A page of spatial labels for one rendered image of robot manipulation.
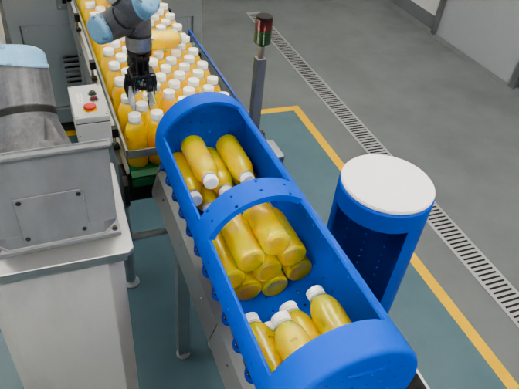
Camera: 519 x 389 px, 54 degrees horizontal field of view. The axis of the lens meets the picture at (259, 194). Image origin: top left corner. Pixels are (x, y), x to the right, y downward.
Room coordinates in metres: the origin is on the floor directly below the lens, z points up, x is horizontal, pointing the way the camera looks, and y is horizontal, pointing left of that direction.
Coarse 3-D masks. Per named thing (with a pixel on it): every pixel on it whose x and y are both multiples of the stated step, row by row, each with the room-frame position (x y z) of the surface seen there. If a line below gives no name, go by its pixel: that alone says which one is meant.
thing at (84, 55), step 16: (80, 32) 2.27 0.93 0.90; (80, 48) 2.18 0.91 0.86; (80, 64) 2.49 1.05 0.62; (96, 80) 1.84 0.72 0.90; (112, 160) 1.45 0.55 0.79; (128, 176) 1.48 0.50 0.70; (128, 192) 1.23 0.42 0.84; (144, 192) 1.40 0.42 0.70; (128, 208) 1.54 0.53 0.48; (128, 224) 1.53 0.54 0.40; (128, 256) 1.52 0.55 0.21; (128, 272) 1.52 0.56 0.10; (128, 288) 1.50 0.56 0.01
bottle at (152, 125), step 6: (150, 120) 1.34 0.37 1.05; (156, 120) 1.33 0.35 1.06; (150, 126) 1.33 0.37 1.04; (156, 126) 1.33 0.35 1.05; (150, 132) 1.32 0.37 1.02; (150, 138) 1.32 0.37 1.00; (150, 144) 1.33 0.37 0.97; (150, 156) 1.33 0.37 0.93; (156, 156) 1.32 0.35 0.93; (156, 162) 1.32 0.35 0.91
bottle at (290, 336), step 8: (280, 320) 0.60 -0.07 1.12; (288, 320) 0.60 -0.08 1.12; (280, 328) 0.57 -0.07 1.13; (288, 328) 0.57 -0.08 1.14; (296, 328) 0.57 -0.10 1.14; (280, 336) 0.56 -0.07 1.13; (288, 336) 0.55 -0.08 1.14; (296, 336) 0.55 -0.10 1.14; (304, 336) 0.56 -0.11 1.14; (280, 344) 0.54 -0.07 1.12; (288, 344) 0.54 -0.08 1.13; (296, 344) 0.54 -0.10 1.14; (280, 352) 0.53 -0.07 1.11; (288, 352) 0.53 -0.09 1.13
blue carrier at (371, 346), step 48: (192, 96) 1.21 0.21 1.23; (240, 192) 0.84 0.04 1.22; (288, 192) 0.86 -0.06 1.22; (288, 288) 0.81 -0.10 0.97; (336, 288) 0.76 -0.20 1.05; (240, 336) 0.56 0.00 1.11; (336, 336) 0.50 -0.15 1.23; (384, 336) 0.51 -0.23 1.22; (288, 384) 0.44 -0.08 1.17; (336, 384) 0.44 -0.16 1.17; (384, 384) 0.49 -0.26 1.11
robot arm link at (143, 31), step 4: (148, 20) 1.36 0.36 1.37; (140, 24) 1.33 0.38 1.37; (144, 24) 1.35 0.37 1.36; (148, 24) 1.36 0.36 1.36; (136, 28) 1.32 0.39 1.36; (140, 28) 1.33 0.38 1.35; (144, 28) 1.35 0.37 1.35; (148, 28) 1.36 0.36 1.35; (136, 32) 1.33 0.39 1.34; (140, 32) 1.34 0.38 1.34; (144, 32) 1.34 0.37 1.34; (148, 32) 1.36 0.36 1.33; (128, 36) 1.34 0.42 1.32; (132, 36) 1.34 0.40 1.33; (136, 36) 1.33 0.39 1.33; (140, 36) 1.34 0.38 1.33; (144, 36) 1.34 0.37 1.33; (148, 36) 1.36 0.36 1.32
